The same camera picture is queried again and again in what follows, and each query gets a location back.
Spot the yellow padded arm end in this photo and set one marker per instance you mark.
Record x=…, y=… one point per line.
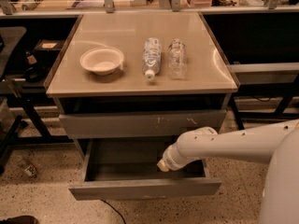
x=170, y=160

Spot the grey drawer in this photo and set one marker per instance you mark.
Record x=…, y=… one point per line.
x=141, y=124
x=126, y=169

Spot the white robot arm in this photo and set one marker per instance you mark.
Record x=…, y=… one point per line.
x=277, y=145

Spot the grey top drawer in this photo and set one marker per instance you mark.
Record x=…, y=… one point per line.
x=141, y=124

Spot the grey drawer cabinet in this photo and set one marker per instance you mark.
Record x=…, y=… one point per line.
x=208, y=84

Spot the clear bottle with white cap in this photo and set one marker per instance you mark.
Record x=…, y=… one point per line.
x=151, y=61

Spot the clear empty plastic bottle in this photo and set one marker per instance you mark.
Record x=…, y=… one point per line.
x=177, y=65

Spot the white paper bowl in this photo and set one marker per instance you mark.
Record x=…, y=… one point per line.
x=102, y=61

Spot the small bottle on floor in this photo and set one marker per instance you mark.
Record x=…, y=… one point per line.
x=28, y=167

